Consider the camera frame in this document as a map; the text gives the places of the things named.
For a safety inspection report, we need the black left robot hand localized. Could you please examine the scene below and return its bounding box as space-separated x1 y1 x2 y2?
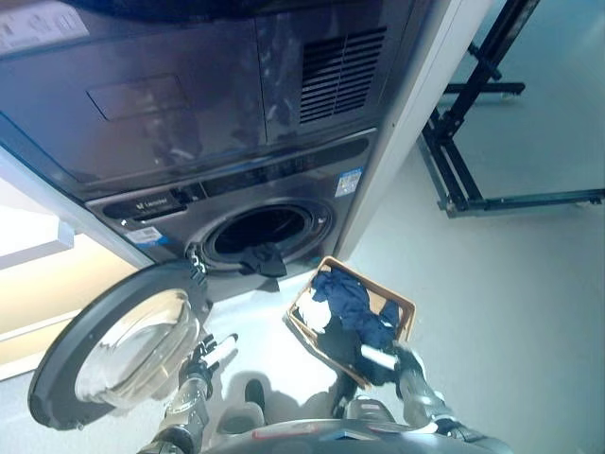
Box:
188 333 240 378

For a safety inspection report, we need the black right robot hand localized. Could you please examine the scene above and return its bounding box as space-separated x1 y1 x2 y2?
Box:
358 343 427 382

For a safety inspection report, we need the black garment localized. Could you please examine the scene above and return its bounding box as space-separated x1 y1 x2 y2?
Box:
237 242 287 279
315 315 399 387

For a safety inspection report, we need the brown wicker laundry basket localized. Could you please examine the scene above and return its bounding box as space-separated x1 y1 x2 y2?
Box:
282 254 417 392

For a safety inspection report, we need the dark grey washing machine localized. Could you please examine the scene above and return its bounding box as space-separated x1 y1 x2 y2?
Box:
84 126 379 305

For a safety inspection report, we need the navy blue garment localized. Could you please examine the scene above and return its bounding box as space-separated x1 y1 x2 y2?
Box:
310 271 401 352

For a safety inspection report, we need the dark robot torso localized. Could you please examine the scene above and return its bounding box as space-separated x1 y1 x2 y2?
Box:
202 396 521 454

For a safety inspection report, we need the white garment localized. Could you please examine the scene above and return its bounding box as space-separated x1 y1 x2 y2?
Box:
294 294 333 335

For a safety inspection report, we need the white barcode sticker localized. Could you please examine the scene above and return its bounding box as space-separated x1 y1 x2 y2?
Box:
123 225 160 243

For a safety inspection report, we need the round glass washer door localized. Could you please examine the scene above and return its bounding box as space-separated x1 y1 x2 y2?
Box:
26 257 215 432

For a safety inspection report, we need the blue energy label sticker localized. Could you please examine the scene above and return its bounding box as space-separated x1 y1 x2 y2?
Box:
337 166 365 193

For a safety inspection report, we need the white cabinet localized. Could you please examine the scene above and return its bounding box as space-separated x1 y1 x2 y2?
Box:
0 113 158 380

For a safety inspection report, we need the dark grey stacked dryer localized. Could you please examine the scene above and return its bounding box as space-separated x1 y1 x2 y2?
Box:
0 0 418 202

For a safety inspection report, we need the black dryer vent grille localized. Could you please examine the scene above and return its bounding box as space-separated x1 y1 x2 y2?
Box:
298 26 389 127

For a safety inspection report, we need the white instruction sticker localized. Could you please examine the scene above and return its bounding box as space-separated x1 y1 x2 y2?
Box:
0 8 91 56

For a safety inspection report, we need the black blue metal frame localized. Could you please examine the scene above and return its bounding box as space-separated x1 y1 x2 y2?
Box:
417 0 605 220

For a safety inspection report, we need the grey enclosure side panel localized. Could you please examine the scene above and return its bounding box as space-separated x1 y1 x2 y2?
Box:
332 0 495 267

